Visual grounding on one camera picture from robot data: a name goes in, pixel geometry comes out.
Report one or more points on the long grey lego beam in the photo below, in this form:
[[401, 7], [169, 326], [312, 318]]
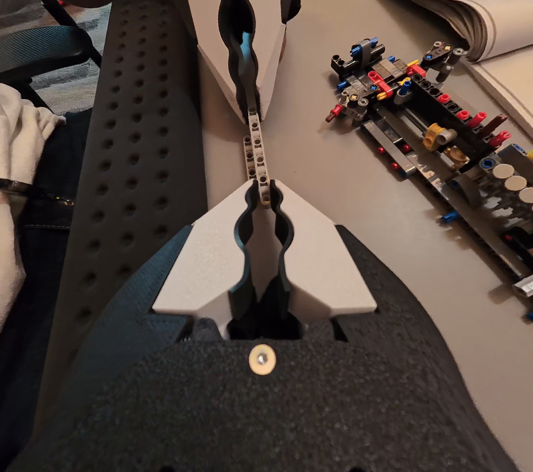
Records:
[[256, 134]]

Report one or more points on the black perforated mat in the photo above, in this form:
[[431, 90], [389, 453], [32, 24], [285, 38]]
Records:
[[137, 147]]

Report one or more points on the person's white shirt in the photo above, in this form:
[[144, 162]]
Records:
[[16, 126]]

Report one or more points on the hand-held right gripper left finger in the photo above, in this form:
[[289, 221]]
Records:
[[195, 272]]

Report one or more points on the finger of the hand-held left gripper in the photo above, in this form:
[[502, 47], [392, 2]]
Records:
[[266, 1], [204, 14]]

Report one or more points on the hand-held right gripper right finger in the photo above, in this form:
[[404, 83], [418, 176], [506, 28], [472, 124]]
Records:
[[333, 272]]

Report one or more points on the lego chassis model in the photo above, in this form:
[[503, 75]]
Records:
[[416, 105]]

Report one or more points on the black office chair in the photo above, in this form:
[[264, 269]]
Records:
[[41, 49]]

